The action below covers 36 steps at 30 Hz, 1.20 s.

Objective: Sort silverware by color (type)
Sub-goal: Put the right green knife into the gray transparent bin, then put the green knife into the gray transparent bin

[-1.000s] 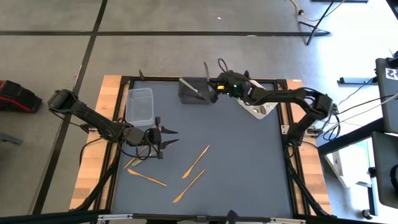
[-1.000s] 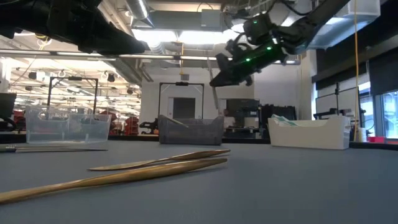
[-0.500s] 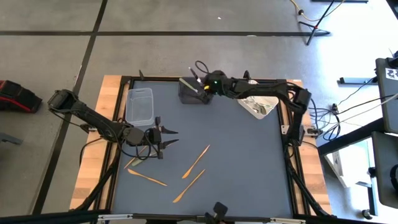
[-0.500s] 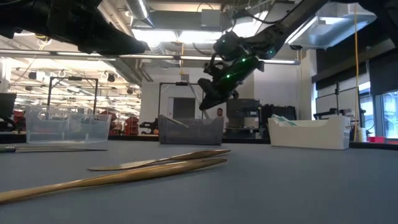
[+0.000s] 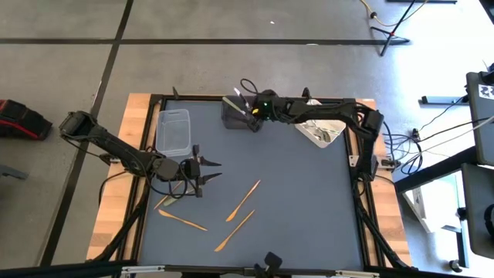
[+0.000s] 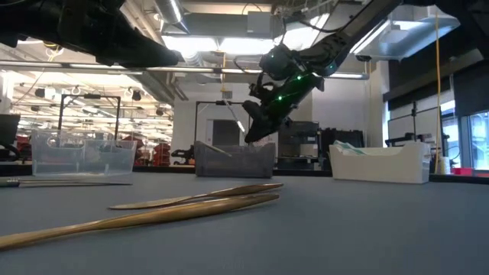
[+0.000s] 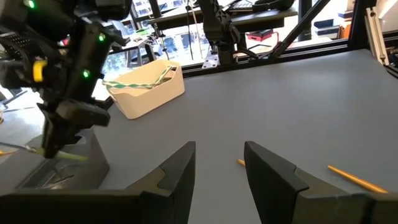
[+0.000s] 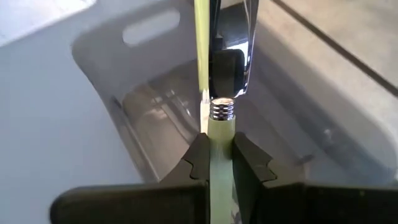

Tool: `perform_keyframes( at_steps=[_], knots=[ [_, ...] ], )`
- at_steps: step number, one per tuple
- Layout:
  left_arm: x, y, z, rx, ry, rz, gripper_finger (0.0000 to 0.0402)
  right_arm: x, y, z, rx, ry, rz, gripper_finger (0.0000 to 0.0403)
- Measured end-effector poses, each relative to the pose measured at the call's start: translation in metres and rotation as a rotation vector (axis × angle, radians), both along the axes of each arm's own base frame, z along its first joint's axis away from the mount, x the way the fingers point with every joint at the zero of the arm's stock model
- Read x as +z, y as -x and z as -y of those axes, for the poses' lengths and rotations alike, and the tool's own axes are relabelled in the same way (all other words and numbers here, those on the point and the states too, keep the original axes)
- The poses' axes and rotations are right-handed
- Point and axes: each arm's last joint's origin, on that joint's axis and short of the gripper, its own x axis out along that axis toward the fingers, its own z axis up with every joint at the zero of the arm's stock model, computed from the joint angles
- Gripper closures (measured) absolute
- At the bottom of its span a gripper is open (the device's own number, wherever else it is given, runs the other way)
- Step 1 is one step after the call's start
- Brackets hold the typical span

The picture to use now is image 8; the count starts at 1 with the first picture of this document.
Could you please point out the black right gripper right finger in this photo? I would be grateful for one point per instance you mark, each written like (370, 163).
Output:
(311, 205)

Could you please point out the white plastic bin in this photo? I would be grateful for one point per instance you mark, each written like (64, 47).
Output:
(124, 77)

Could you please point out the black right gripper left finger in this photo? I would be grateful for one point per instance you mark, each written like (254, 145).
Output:
(174, 199)

